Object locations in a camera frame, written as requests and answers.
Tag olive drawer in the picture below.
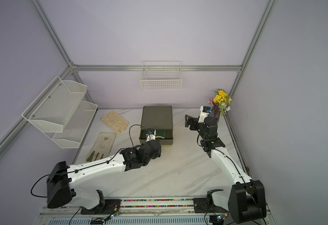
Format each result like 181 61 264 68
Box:
139 129 174 145

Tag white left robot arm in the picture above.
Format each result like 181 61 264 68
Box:
46 140 162 210

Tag olive three-drawer cabinet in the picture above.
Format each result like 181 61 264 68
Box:
141 106 173 130

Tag purple glass vase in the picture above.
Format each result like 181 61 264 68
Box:
209 103 221 123

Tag yellow artificial flowers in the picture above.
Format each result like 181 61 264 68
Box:
209 89 232 116

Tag beige rubber glove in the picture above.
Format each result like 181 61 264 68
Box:
101 111 129 135

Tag white two-tier mesh shelf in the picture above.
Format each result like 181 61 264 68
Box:
21 77 97 149

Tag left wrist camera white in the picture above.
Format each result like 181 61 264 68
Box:
146 128 156 142

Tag white wire wall basket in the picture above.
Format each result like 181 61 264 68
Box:
140 61 182 91

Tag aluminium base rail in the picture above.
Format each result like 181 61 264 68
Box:
37 194 273 225

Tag aluminium frame profile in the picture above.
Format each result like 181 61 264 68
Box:
72 65 242 72

